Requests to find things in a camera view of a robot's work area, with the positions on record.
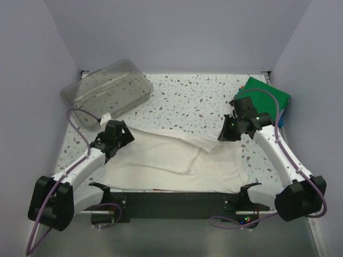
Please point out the white t shirt red print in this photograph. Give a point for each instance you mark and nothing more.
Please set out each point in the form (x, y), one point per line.
(177, 161)

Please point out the clear plastic bin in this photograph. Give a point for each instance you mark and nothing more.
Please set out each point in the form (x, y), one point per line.
(115, 89)

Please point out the green folded t shirt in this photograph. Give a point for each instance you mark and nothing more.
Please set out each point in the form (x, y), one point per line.
(263, 102)

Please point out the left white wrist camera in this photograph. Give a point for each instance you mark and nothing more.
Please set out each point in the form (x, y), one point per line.
(105, 119)

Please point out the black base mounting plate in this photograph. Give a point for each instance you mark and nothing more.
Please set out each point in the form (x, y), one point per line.
(215, 207)

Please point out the blue folded t shirt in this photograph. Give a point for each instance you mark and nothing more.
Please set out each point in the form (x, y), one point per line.
(281, 119)

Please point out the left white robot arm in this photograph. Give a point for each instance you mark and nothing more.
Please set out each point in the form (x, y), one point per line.
(52, 202)

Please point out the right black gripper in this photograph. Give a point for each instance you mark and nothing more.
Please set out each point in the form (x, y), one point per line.
(225, 135)

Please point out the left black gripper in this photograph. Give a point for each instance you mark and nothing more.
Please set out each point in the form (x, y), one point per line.
(126, 137)

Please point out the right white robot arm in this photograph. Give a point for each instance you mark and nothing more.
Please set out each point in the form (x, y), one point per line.
(302, 193)

